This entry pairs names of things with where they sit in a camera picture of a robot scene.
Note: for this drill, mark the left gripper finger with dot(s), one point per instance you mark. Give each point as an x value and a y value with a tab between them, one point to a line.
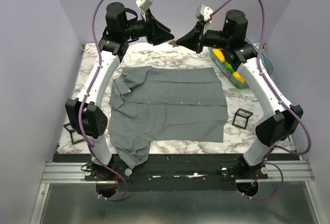
158	28
160	37

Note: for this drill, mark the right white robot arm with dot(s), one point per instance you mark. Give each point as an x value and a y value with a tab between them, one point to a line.
280	117

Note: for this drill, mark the yellow mango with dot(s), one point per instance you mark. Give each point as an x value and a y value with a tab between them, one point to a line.
219	55

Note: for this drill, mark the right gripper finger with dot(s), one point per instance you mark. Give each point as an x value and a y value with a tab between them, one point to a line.
191	35
189	42

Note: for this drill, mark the green striped melon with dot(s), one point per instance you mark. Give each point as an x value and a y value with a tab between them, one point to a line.
228	67

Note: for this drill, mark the right black square frame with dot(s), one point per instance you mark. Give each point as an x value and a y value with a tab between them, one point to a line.
241	118

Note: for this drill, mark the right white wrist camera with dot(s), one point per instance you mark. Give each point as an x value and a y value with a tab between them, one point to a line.
203	14

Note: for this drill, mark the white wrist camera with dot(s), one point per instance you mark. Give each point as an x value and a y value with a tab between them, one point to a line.
144	4
203	14

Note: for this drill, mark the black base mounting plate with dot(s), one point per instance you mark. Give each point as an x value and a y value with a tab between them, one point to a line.
174	172

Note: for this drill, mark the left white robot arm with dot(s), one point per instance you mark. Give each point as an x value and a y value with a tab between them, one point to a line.
123	26

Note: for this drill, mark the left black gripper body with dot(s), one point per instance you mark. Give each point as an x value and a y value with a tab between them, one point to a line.
150	27

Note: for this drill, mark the left black square frame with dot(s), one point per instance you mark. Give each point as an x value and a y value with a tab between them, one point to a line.
72	131

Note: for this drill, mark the black square frame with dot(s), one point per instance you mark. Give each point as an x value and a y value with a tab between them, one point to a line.
72	131
241	118

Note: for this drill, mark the yellow pear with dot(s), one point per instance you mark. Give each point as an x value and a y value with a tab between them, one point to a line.
238	77

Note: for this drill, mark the aluminium rail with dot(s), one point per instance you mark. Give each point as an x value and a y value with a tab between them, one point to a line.
293	171

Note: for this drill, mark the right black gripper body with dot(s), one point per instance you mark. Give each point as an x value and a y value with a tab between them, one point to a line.
202	28

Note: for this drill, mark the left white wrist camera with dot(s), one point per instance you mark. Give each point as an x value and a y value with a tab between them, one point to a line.
144	4

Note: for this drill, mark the grey button shirt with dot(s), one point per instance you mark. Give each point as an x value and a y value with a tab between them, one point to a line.
151	104

